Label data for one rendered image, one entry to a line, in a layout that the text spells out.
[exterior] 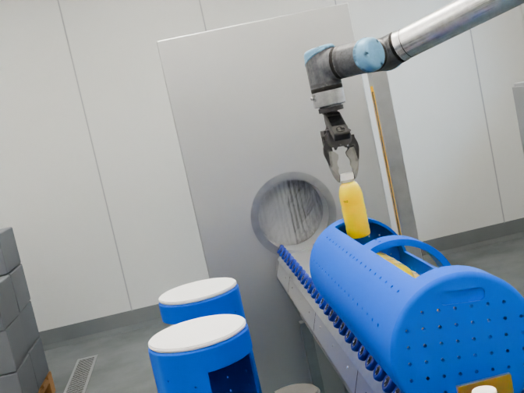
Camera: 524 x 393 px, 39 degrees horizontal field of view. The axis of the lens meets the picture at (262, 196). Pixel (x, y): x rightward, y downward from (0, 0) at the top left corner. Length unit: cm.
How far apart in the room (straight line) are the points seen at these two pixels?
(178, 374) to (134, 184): 453
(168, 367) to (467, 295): 90
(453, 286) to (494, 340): 13
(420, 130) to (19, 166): 349
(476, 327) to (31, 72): 549
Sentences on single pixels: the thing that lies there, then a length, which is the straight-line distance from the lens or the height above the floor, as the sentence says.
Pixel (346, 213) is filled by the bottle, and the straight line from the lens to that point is 209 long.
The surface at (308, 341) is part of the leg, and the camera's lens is 342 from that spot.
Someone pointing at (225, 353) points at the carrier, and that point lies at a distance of 200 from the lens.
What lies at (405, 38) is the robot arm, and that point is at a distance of 209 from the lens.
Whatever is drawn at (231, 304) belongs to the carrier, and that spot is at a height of 98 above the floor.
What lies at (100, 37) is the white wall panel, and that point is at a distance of 649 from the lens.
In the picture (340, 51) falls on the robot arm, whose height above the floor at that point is 171.
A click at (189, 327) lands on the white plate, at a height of 104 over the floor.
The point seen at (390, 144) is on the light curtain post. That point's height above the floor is 137.
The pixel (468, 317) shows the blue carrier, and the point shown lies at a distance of 142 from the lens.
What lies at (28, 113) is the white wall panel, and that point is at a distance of 653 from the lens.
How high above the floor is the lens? 159
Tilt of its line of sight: 6 degrees down
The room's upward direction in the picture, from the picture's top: 12 degrees counter-clockwise
